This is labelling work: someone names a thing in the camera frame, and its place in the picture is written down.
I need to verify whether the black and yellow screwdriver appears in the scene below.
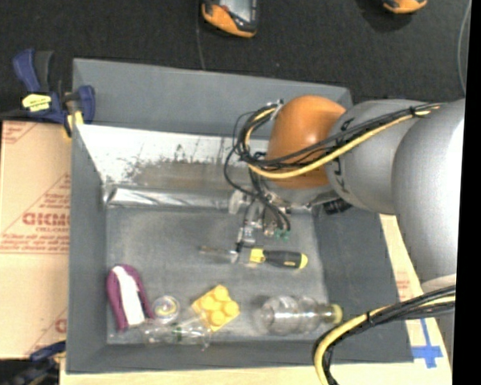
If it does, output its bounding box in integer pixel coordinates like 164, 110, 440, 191
198, 244, 310, 272

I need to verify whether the yellow studded toy block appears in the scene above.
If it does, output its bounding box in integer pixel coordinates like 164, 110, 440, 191
188, 281, 243, 334

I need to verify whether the clear plastic bottle, yellow cap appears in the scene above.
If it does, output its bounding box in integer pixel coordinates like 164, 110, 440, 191
251, 293, 345, 339

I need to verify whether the clear glass ball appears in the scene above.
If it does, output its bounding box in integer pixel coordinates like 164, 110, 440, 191
150, 294, 182, 327

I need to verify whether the clear glass bottle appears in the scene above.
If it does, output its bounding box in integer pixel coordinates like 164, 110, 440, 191
141, 315, 214, 350

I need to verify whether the grey metal bin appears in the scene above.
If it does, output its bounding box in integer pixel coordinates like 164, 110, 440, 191
56, 57, 429, 385

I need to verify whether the brown cardboard board, red print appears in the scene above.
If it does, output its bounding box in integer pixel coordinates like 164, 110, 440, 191
0, 119, 79, 365

